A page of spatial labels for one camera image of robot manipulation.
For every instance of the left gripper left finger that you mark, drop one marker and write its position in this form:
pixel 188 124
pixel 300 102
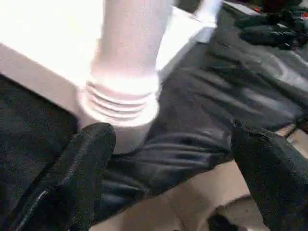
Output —
pixel 67 187

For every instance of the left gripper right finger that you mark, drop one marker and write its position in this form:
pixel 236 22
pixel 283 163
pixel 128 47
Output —
pixel 276 183

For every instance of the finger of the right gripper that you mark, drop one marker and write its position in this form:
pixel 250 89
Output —
pixel 260 26
pixel 264 41

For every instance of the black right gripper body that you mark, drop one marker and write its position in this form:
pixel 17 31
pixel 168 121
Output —
pixel 294 29

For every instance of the white plastic table top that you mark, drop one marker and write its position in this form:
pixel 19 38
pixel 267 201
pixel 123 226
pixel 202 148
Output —
pixel 48 29

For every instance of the white board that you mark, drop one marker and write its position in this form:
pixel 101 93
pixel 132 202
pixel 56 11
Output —
pixel 238 5

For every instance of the black table mat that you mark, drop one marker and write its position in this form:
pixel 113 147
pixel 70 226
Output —
pixel 216 84

